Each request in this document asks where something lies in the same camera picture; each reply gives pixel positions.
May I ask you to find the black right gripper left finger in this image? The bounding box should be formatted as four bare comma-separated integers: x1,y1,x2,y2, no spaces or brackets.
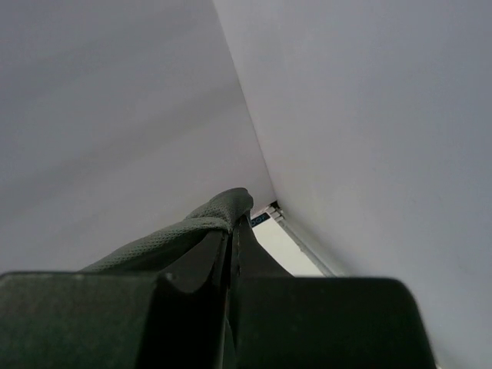
1,231,228,368

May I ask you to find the dark grey t-shirt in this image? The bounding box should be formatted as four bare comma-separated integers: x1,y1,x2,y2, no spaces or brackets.
82,188,254,273

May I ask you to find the blue logo sticker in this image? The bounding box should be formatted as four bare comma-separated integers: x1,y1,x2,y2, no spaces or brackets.
251,214,270,228

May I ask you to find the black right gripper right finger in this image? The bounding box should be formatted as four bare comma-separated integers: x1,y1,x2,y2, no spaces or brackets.
229,218,436,368

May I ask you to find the aluminium table frame rail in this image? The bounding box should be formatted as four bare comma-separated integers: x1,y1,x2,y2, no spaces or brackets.
267,201,339,277

